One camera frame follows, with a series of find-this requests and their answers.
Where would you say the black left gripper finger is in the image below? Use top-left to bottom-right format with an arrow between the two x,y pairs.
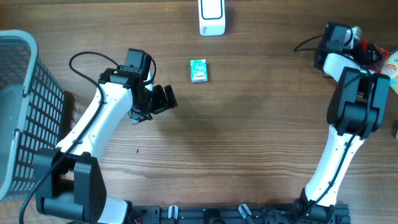
164,85 -> 178,109
150,85 -> 170,114

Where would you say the red snack bag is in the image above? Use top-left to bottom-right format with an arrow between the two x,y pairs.
360,39 -> 390,73

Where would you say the beige wet wipes pack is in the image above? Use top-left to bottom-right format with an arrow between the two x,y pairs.
381,49 -> 398,94

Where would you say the teal tissue pack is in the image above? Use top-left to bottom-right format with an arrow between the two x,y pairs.
190,59 -> 208,83

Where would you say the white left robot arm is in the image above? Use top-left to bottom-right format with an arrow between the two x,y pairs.
28,49 -> 177,223

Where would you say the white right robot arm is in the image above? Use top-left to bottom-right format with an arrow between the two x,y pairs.
291,22 -> 392,223

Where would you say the white barcode scanner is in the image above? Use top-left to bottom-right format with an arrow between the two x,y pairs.
198,0 -> 226,36

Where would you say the grey plastic shopping basket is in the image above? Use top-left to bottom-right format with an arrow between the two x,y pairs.
1,30 -> 65,201

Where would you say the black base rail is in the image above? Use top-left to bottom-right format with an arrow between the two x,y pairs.
127,203 -> 351,224

